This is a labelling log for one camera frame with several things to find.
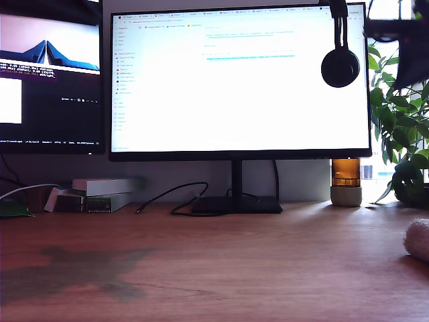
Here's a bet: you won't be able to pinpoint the green leafy houseplant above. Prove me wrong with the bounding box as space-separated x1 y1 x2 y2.
367 0 429 207

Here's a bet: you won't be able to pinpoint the large black computer monitor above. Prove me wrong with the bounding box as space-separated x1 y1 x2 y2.
109 2 373 215

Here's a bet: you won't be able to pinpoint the black usb cable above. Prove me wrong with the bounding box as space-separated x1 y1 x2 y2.
135 181 209 217

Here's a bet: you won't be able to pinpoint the brown cardboard box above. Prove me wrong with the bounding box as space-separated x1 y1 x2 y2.
26 186 54 214

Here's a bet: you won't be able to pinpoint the black monitor power cable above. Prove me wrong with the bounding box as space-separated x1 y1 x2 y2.
271 160 282 202

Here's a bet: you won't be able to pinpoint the pink green fluffy tea towel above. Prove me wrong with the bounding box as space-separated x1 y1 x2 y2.
403 217 429 263

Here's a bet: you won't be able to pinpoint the long white box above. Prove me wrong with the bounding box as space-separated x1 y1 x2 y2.
72 176 147 197

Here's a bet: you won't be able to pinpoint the small dark box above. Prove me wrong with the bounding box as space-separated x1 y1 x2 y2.
55 195 84 213

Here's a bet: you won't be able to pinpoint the thin black cable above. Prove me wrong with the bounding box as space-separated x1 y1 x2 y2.
0 154 29 189

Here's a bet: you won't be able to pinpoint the white cable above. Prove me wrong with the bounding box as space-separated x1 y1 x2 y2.
0 183 63 201

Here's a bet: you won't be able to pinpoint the black headphones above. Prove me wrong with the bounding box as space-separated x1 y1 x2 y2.
320 0 361 89

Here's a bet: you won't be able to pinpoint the small white box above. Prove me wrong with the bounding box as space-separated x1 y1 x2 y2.
43 186 73 213

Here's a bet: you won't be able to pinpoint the green plastic bag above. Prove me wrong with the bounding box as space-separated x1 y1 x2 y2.
0 199 36 219

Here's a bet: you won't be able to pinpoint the amber lamp with pale base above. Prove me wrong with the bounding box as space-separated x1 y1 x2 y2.
330 158 363 207

